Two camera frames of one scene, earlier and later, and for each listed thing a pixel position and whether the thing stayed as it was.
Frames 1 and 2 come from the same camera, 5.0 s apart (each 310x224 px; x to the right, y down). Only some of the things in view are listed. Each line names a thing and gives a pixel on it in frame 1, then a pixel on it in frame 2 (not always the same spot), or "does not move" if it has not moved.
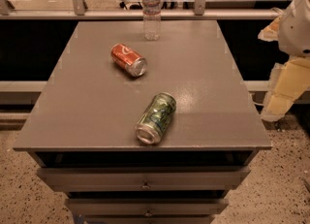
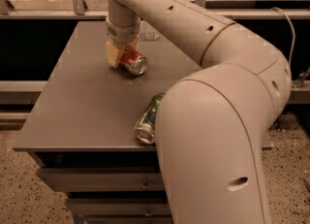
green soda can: [156, 117] does not move
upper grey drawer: [145, 178] does not move
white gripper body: [296, 30] -> [123, 34]
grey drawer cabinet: [80, 134] does not move
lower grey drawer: [147, 207] does not move
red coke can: [130, 61] does not move
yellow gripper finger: [290, 80] -> [113, 53]
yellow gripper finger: [271, 32] -> [136, 41]
